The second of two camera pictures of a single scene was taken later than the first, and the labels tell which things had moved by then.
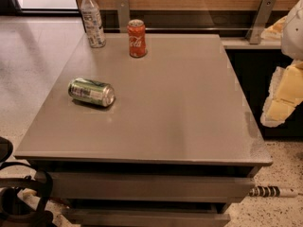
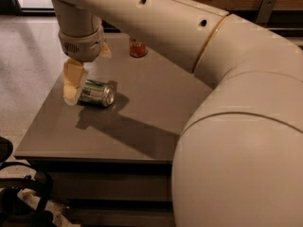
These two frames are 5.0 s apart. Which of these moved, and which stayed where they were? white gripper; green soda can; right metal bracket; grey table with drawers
Moved: white gripper
Stayed: right metal bracket; green soda can; grey table with drawers
